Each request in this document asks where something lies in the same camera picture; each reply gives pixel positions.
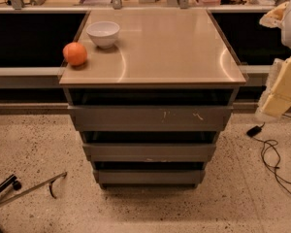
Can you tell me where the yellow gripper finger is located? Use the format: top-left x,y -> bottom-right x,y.
260,57 -> 291,117
259,2 -> 289,28

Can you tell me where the grey bottom drawer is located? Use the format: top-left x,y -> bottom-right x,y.
93,170 -> 205,184

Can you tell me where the grey drawer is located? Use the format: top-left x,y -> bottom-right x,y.
93,170 -> 205,184
68,106 -> 232,132
83,144 -> 215,162

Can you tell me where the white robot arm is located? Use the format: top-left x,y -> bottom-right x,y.
256,0 -> 291,118

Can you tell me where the grey drawer cabinet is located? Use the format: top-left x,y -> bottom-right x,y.
57,7 -> 248,190

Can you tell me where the grey middle drawer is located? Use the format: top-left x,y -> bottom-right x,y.
83,144 -> 215,162

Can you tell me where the grey top drawer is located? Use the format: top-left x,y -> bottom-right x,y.
68,106 -> 232,132

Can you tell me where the black power adapter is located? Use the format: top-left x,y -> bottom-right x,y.
246,126 -> 262,138

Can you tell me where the white bowl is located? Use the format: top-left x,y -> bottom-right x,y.
86,21 -> 120,49

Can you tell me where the orange fruit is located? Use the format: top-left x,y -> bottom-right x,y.
63,42 -> 87,66

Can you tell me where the black caster wheel bar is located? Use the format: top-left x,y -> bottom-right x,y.
0,175 -> 21,193

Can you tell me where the metal stand leg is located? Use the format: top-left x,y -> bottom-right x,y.
0,172 -> 68,208

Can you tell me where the black floor cable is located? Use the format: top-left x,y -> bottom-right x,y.
253,112 -> 291,204

